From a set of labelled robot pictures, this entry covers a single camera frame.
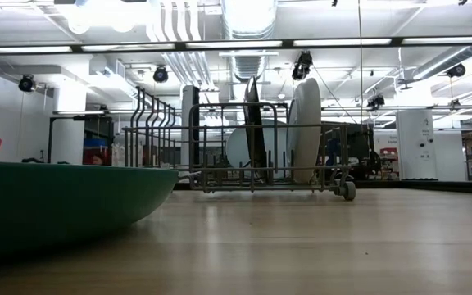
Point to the light blue plate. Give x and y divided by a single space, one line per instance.
240 147

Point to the black plate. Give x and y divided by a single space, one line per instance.
255 123

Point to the white plate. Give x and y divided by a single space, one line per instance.
305 123

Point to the large green plate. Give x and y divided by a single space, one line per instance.
55 205

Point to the red blue storage crate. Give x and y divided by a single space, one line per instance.
96 153

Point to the thin vertical pole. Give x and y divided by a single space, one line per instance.
359 61

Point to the white pillar cabinet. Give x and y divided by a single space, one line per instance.
416 139

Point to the black ceiling camera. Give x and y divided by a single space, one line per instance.
376 101
27 83
301 65
456 70
160 74

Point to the silver ceiling duct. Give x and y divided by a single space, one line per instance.
248 24
437 65

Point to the black aluminium table frame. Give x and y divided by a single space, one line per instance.
424 186

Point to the black overhead frame bar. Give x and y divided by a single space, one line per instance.
396 41

